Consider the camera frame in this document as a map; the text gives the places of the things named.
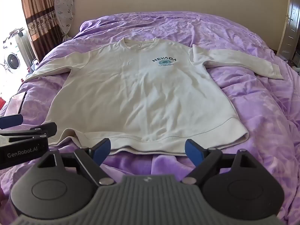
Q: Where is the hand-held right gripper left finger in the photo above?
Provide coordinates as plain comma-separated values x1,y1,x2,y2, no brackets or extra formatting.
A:
35,138,116,186

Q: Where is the white long-sleeved sweatshirt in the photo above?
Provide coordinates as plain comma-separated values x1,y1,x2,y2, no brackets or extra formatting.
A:
25,37,284,156

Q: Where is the white patterned standing cover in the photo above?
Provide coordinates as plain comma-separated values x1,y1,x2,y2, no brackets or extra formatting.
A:
54,0,76,43

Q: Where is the wooden door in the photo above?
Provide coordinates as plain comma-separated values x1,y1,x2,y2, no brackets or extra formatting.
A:
277,0,300,59

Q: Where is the brown patterned curtain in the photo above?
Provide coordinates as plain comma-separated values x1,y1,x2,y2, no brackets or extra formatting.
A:
19,0,64,62

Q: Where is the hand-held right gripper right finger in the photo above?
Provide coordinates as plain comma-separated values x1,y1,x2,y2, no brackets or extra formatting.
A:
180,139,258,185

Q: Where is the black smartphone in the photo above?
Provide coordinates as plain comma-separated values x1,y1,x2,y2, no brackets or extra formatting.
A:
4,91,27,117

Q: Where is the purple bed blanket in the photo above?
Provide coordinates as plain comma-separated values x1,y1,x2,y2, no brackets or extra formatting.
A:
0,13,300,225

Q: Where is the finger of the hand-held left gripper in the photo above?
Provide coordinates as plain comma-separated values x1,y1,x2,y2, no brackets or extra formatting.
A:
0,122,58,144
0,114,23,129

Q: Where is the white washing machine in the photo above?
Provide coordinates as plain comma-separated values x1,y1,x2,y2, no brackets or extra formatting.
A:
0,28,36,76

